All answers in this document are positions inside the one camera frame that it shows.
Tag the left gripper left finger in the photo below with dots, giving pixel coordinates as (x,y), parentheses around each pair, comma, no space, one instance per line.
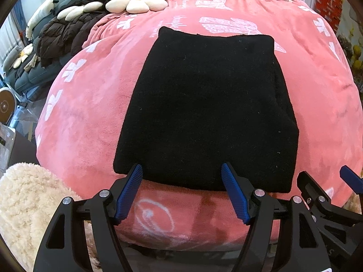
(75,224)

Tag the blue sofa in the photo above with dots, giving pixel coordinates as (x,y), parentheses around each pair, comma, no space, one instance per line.
(22,81)

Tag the dark brown puffer jacket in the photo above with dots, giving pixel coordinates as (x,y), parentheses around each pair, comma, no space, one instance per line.
(59,37)

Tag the white plush toy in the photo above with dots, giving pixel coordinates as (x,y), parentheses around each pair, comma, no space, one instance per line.
(42,11)

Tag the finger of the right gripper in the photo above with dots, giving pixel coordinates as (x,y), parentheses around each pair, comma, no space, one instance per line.
(352,180)
(341,229)

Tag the small daisy flower pillow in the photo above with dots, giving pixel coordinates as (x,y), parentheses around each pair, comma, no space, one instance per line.
(70,13)

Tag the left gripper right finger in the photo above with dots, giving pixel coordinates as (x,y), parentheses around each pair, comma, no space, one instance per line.
(300,246)

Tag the cream fluffy rug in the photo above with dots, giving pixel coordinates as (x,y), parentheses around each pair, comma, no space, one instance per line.
(30,195)

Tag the round wooden disc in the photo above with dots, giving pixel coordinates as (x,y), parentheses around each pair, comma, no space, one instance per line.
(8,105)

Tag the black garment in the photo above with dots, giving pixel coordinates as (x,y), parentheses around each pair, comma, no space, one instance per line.
(202,101)

